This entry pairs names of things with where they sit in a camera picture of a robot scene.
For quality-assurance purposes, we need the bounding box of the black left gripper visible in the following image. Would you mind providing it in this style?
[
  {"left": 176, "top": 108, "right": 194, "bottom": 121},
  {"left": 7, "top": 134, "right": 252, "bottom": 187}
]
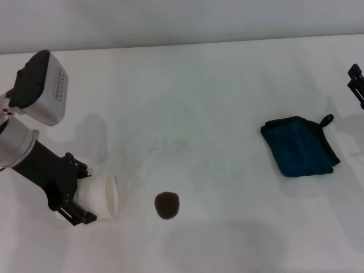
[{"left": 11, "top": 139, "right": 98, "bottom": 228}]

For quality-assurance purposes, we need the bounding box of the white paper cup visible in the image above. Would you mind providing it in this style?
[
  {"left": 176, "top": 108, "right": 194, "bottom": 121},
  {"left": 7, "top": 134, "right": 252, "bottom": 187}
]
[{"left": 55, "top": 172, "right": 119, "bottom": 221}]

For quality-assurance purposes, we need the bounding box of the blue rag with black trim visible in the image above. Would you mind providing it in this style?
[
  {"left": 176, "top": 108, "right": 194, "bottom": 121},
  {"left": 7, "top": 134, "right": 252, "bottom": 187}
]
[{"left": 260, "top": 114, "right": 341, "bottom": 178}]

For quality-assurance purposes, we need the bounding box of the black water stain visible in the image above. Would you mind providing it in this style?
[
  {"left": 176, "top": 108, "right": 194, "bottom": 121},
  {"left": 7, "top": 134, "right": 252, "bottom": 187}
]
[{"left": 154, "top": 191, "right": 181, "bottom": 221}]

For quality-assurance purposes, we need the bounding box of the left wrist camera housing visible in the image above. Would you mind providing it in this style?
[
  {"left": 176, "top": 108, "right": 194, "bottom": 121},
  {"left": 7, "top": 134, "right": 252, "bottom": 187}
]
[{"left": 5, "top": 49, "right": 69, "bottom": 126}]

